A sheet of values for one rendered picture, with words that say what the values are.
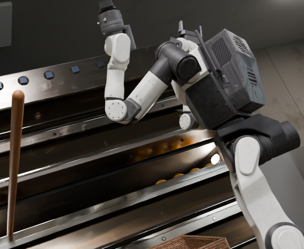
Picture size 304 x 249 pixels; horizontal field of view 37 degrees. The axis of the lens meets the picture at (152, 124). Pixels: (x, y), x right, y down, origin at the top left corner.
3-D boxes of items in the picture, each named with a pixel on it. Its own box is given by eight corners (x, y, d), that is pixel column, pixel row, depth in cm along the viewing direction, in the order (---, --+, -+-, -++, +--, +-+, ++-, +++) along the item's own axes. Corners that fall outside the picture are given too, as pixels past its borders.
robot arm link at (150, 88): (134, 134, 172) (171, 89, 170) (124, 132, 160) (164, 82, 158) (112, 115, 175) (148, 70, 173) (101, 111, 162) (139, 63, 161)
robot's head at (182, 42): (197, 44, 187) (182, 38, 191) (186, 39, 180) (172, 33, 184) (190, 58, 188) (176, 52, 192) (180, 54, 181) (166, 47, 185)
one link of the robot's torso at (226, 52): (286, 105, 180) (246, 34, 191) (256, 97, 152) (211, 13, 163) (225, 141, 193) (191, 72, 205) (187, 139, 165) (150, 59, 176)
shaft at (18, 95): (26, 97, 106) (22, 87, 107) (14, 100, 105) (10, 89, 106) (13, 242, 253) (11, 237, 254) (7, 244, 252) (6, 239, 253)
